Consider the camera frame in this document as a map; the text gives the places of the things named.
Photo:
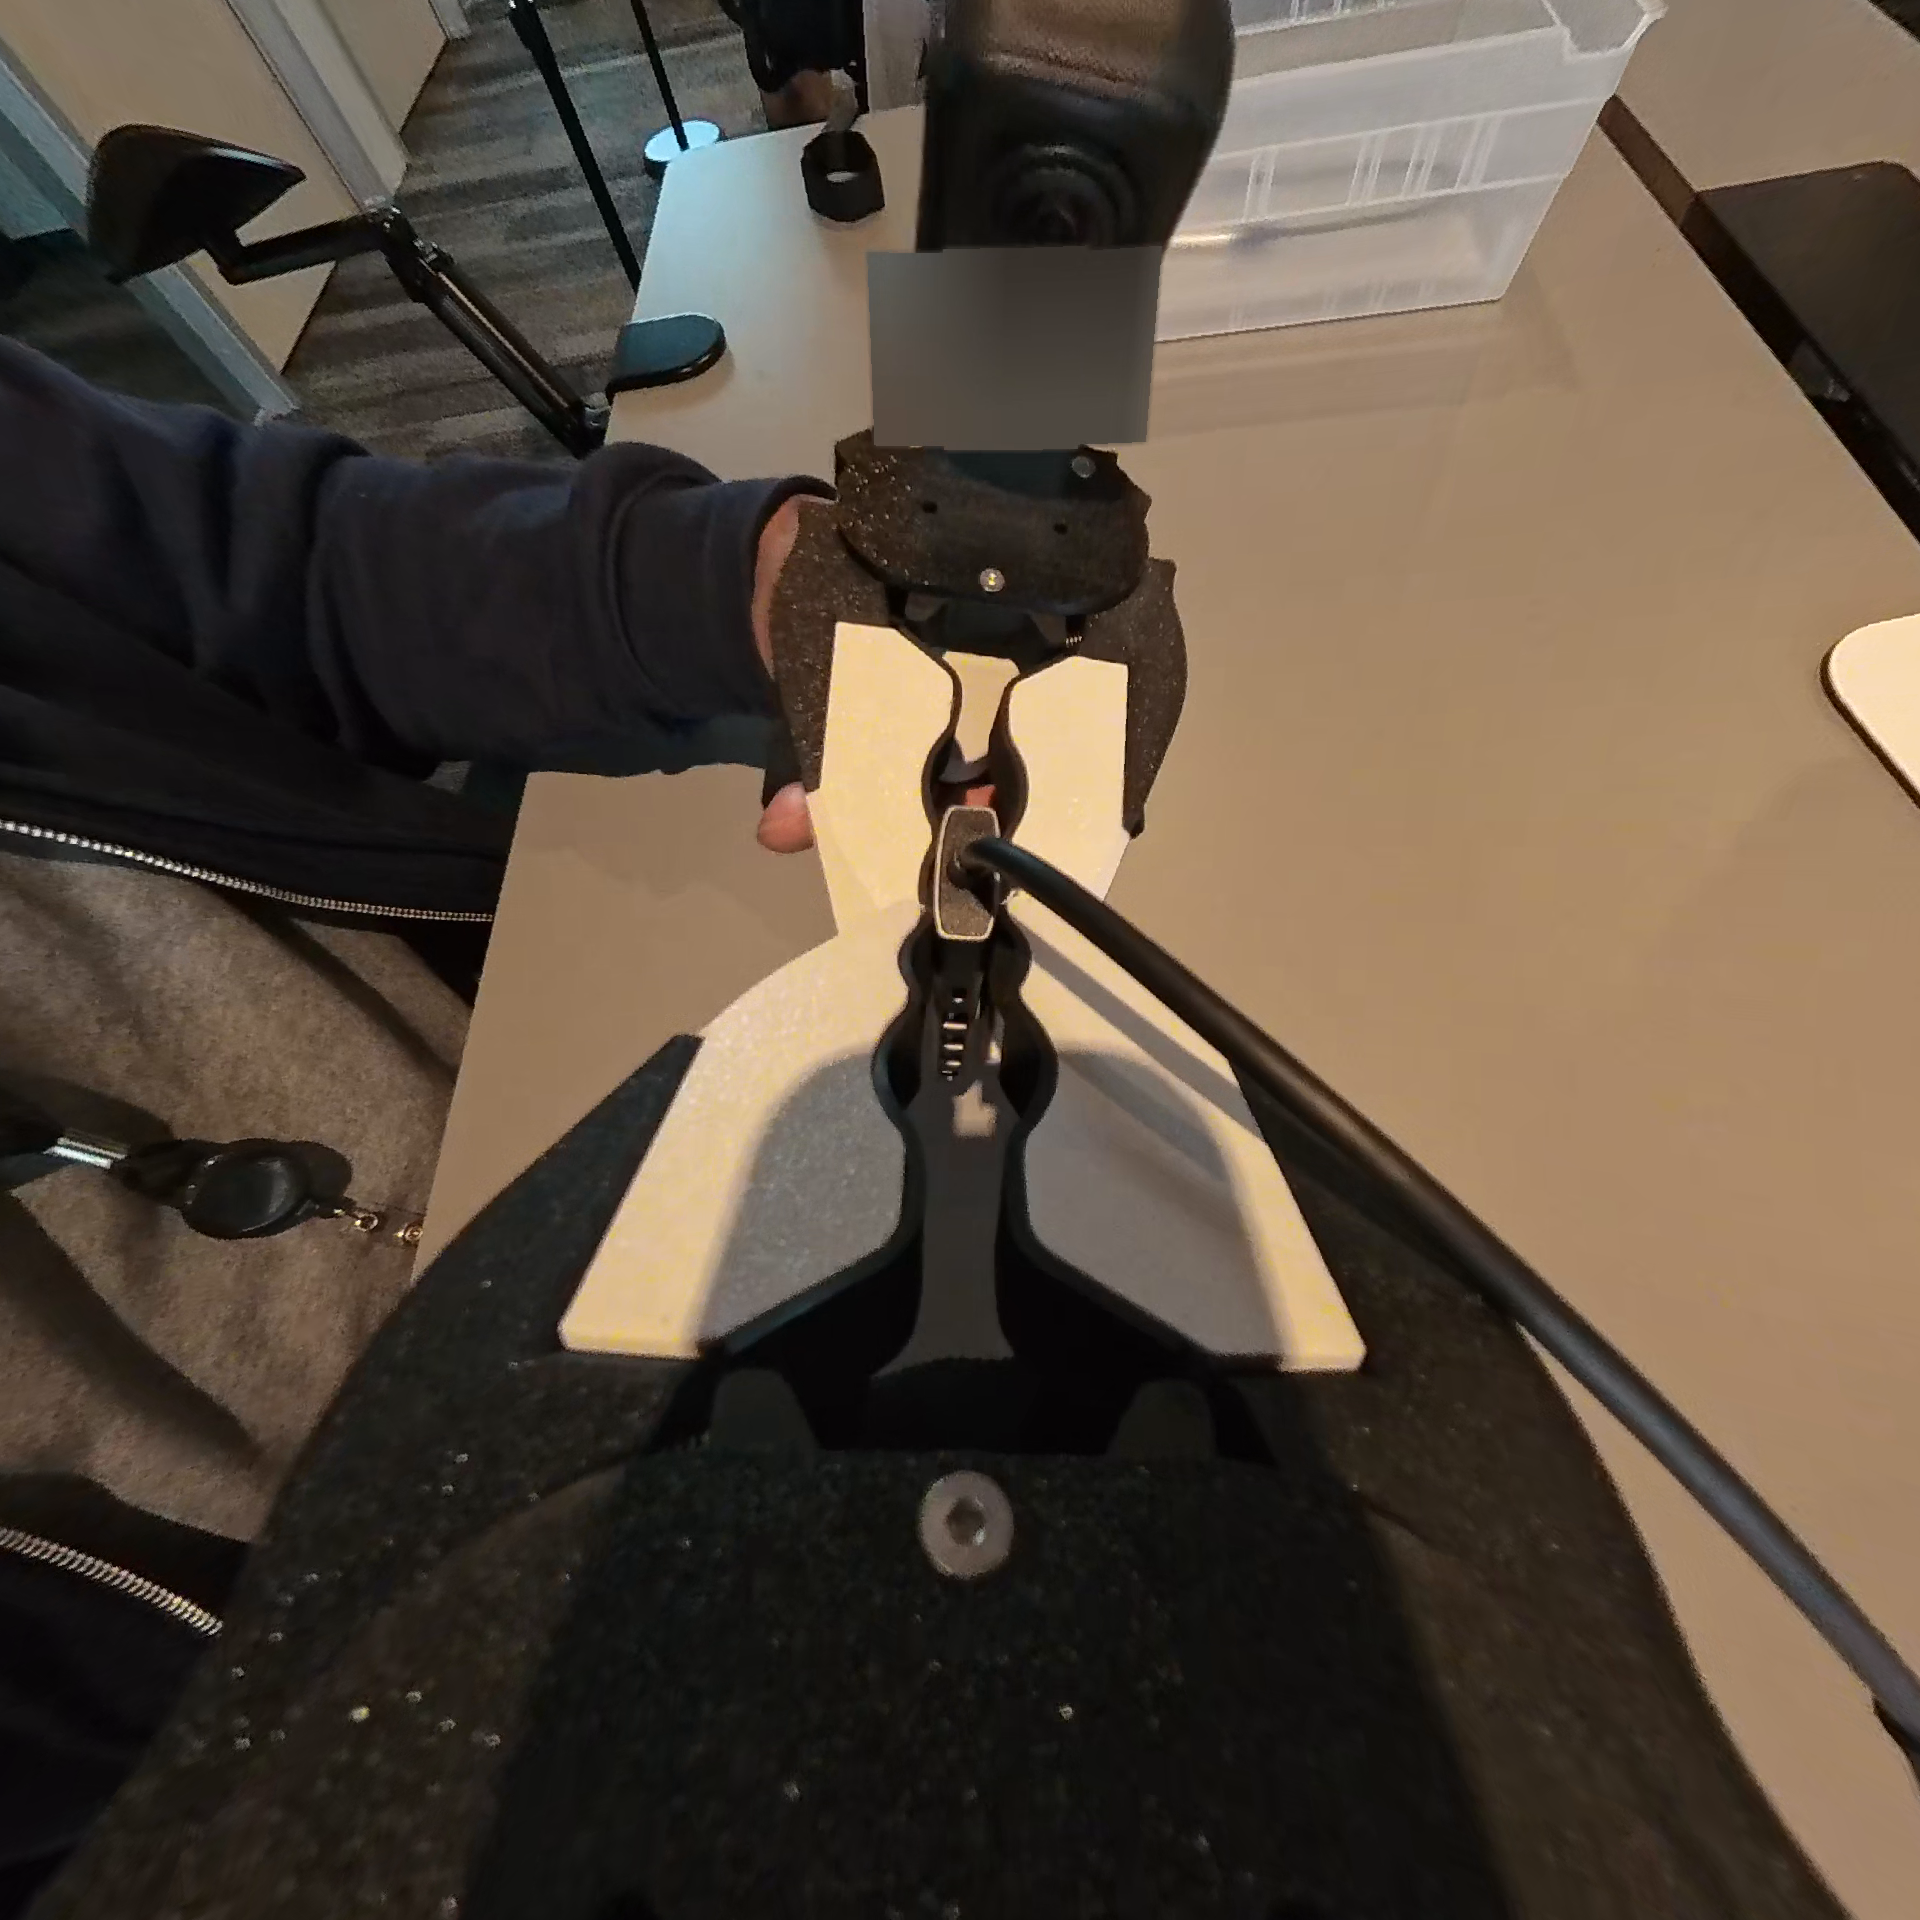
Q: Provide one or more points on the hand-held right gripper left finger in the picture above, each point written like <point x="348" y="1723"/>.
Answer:
<point x="660" y="1245"/>

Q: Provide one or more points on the person's left hand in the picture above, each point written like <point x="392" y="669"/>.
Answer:
<point x="782" y="830"/>

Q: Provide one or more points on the black tripod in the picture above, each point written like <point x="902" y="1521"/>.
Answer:
<point x="581" y="137"/>

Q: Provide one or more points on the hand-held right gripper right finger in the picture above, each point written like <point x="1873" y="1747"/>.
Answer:
<point x="1201" y="1275"/>

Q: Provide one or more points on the clear plastic bin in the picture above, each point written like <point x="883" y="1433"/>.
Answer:
<point x="1349" y="180"/>

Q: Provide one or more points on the person's left forearm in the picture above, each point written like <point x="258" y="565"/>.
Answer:
<point x="450" y="601"/>

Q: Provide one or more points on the black badge reel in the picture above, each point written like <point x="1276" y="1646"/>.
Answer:
<point x="240" y="1183"/>

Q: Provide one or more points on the black round cap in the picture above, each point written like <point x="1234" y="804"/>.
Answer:
<point x="840" y="180"/>

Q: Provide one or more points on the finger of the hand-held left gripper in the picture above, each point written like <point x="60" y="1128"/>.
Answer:
<point x="1080" y="752"/>
<point x="870" y="752"/>

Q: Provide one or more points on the black desk mat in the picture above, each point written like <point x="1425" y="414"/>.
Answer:
<point x="1814" y="300"/>

